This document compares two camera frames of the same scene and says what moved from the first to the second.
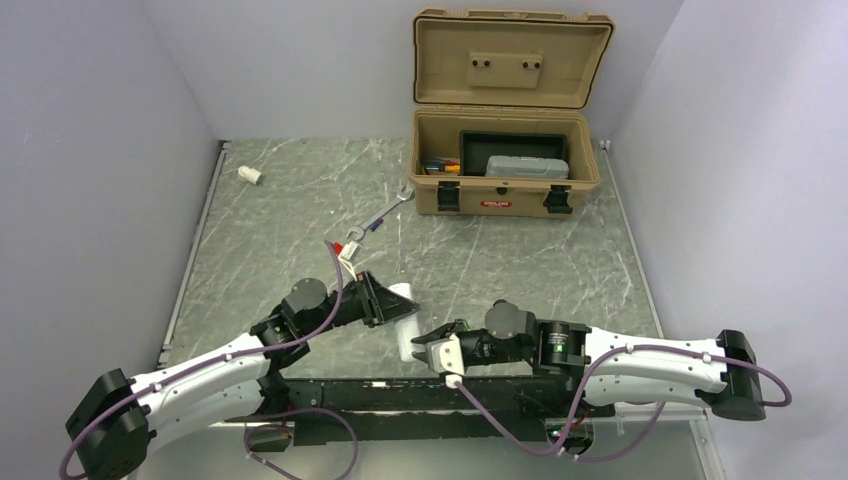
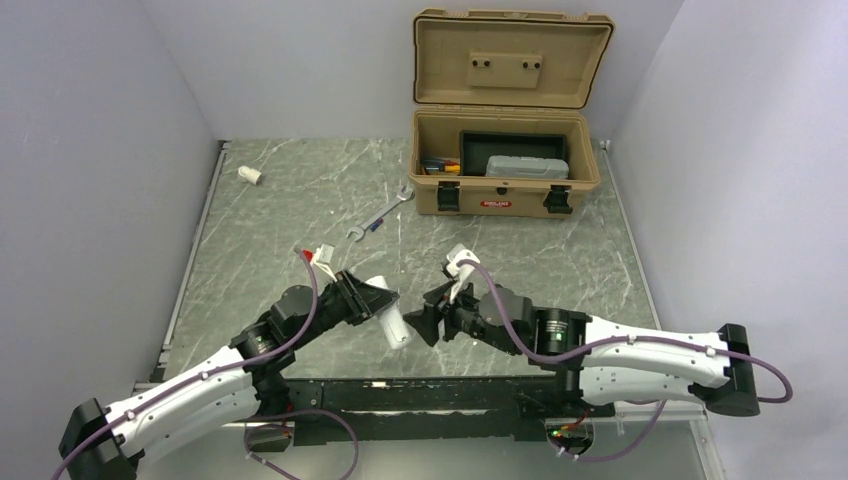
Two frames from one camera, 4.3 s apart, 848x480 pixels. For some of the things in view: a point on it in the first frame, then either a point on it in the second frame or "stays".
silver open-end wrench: (362, 230) stays
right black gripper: (441, 332) to (426, 320)
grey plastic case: (524, 167) stays
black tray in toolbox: (476, 147) stays
